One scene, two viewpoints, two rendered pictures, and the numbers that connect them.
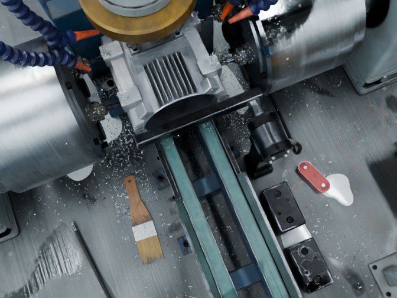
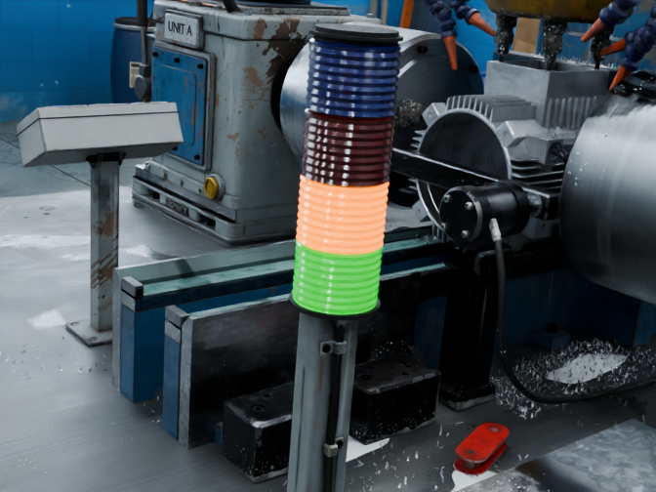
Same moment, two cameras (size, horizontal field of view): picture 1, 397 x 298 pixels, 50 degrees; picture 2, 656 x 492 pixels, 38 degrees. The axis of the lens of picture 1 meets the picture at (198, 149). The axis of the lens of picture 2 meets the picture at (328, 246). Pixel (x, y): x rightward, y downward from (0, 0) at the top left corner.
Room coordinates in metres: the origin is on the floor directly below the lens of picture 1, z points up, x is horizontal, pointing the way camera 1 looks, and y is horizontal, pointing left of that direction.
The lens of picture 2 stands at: (-0.31, -0.95, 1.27)
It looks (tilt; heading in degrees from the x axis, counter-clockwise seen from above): 17 degrees down; 66
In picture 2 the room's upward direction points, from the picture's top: 5 degrees clockwise
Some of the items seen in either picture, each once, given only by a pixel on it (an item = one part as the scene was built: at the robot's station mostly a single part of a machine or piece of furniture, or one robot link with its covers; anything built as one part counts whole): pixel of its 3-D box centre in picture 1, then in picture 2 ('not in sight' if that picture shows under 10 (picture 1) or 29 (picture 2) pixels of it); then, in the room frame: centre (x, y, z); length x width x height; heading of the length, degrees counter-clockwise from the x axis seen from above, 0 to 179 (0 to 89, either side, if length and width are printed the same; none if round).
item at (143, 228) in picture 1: (140, 218); not in sight; (0.13, 0.15, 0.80); 0.21 x 0.05 x 0.01; 12
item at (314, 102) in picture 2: not in sight; (352, 76); (-0.05, -0.39, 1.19); 0.06 x 0.06 x 0.04
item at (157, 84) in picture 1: (163, 71); (513, 168); (0.38, 0.05, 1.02); 0.20 x 0.19 x 0.19; 16
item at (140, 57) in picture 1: (149, 29); (545, 94); (0.42, 0.06, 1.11); 0.12 x 0.11 x 0.07; 16
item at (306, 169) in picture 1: (313, 177); (481, 448); (0.18, -0.26, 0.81); 0.09 x 0.03 x 0.02; 36
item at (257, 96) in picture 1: (199, 118); (466, 181); (0.28, -0.01, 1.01); 0.26 x 0.04 x 0.03; 106
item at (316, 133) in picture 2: not in sight; (348, 144); (-0.05, -0.39, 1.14); 0.06 x 0.06 x 0.04
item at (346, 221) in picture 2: not in sight; (342, 210); (-0.05, -0.39, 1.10); 0.06 x 0.06 x 0.04
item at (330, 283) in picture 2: not in sight; (337, 272); (-0.05, -0.39, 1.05); 0.06 x 0.06 x 0.04
